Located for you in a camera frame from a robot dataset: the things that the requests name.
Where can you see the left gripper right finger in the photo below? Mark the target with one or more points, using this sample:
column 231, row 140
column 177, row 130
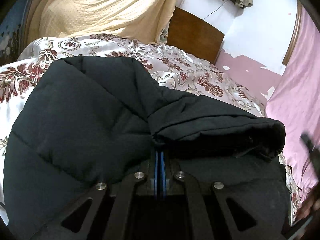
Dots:
column 221, row 195

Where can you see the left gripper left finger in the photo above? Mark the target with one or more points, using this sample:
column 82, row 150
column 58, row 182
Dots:
column 104, row 211

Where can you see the black puffer jacket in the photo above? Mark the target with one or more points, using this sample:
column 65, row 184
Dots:
column 102, row 151

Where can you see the person's right hand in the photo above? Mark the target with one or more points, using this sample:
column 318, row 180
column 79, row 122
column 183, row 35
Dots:
column 310, row 204

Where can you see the pink curtain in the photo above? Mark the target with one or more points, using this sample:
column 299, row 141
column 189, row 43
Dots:
column 295, row 103

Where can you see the floral satin bedspread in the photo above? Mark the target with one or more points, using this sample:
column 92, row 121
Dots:
column 175, row 67

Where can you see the brown wooden headboard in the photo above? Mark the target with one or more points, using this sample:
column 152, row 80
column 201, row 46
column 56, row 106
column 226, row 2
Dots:
column 194, row 36

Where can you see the beige draped cloth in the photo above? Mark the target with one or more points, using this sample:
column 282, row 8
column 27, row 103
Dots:
column 144, row 20

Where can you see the blue floral wardrobe cover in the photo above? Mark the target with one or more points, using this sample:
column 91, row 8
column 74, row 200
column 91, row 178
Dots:
column 12, row 31

